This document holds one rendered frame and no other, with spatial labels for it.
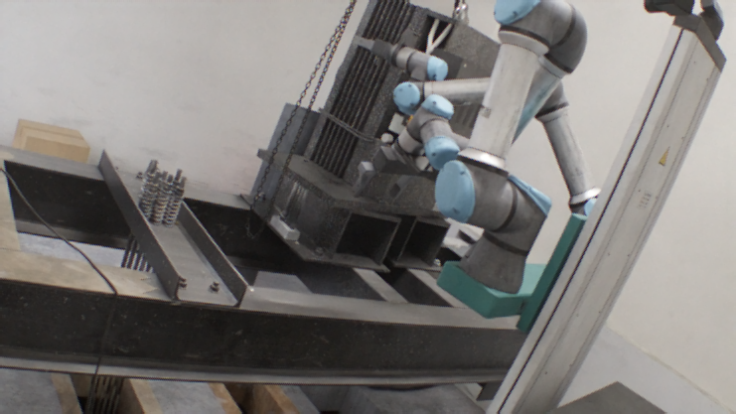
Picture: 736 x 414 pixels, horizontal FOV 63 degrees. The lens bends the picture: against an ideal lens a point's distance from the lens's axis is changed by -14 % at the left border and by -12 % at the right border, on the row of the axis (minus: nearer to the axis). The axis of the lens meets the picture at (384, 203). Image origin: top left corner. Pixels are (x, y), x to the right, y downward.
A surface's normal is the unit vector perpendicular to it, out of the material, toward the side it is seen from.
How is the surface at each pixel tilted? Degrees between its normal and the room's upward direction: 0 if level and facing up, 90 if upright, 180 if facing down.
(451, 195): 97
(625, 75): 90
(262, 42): 90
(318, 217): 90
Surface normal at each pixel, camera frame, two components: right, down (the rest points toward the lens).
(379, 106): -0.59, -0.07
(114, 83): 0.55, 0.41
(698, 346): -0.74, -0.17
